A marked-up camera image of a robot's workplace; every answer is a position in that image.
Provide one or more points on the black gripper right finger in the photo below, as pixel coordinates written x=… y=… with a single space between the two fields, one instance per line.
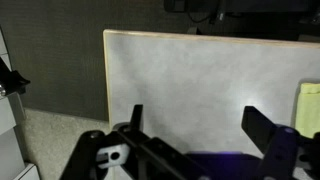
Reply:
x=283 y=146

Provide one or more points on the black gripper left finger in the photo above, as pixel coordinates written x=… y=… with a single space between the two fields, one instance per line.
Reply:
x=83 y=156

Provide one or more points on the yellow-green microfiber cloth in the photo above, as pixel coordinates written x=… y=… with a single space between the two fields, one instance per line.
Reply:
x=308 y=110

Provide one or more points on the white drawer cabinet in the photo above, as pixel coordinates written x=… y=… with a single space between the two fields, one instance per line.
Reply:
x=6 y=133

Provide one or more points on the black clamp mount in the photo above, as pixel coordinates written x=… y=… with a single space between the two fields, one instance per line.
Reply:
x=11 y=81

